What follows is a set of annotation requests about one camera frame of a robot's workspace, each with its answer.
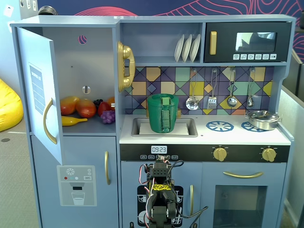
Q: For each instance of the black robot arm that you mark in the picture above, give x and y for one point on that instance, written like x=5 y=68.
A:
x=161 y=209

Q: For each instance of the blue lower fridge door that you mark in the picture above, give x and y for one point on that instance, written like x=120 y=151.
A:
x=83 y=152

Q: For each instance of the blue oven door with window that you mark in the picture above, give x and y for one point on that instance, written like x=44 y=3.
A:
x=275 y=197

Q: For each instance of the black microwave door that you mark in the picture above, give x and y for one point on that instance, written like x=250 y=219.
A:
x=223 y=27

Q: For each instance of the blue upper cabinet door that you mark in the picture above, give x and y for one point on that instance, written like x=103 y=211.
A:
x=35 y=52

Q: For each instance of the grey toy sink basin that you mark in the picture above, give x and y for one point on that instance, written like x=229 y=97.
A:
x=136 y=127

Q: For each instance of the green plastic cup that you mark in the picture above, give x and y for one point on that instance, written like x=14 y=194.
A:
x=155 y=114

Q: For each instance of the gold toy faucet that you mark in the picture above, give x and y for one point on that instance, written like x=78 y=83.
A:
x=179 y=113

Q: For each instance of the gold stove knob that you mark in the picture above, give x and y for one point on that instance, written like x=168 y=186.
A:
x=220 y=154
x=269 y=154

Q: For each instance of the blue wooden toy kitchen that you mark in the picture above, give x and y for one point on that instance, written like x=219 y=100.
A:
x=213 y=136

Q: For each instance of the metal slotted skimmer spoon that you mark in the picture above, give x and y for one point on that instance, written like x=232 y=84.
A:
x=192 y=103

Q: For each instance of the purple toy grapes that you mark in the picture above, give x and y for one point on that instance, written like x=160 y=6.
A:
x=108 y=117

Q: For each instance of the metal slotted spatula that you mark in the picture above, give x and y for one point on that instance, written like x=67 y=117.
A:
x=211 y=103

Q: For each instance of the red toy apple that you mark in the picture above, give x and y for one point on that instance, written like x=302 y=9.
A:
x=103 y=108

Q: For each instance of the orange toy fruit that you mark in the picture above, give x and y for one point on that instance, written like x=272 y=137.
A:
x=111 y=99

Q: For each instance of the dark toy grapes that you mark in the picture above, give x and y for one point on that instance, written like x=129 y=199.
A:
x=97 y=102

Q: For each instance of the red yellow toy mango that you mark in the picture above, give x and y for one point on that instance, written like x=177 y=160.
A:
x=86 y=108
x=67 y=105

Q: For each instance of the metal ladle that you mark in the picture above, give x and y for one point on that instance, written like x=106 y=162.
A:
x=231 y=101

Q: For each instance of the yellow toy banana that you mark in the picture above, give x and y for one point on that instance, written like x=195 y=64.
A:
x=71 y=121

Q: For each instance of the steel pot with lid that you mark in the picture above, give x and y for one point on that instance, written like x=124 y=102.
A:
x=261 y=120

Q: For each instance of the silver toy spoon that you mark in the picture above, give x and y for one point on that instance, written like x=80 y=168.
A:
x=250 y=101

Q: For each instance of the white toy plate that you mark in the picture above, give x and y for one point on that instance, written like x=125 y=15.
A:
x=178 y=48
x=186 y=48
x=195 y=48

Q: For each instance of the gold toy telephone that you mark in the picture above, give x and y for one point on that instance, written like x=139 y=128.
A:
x=127 y=51

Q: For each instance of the grey partition panel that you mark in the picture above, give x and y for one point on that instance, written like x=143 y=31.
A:
x=293 y=123

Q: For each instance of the grey shopping list decal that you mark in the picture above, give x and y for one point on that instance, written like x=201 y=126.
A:
x=36 y=88

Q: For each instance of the black floor disc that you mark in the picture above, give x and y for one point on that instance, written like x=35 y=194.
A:
x=5 y=139

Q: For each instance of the yellow beanbag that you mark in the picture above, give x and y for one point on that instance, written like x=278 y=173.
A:
x=9 y=107

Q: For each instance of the steel bowl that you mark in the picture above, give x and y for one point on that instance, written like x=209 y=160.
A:
x=47 y=10

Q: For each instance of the grey metal locker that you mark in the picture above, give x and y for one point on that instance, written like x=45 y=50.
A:
x=28 y=8

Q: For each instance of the white wall note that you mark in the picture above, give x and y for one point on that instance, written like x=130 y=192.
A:
x=8 y=10

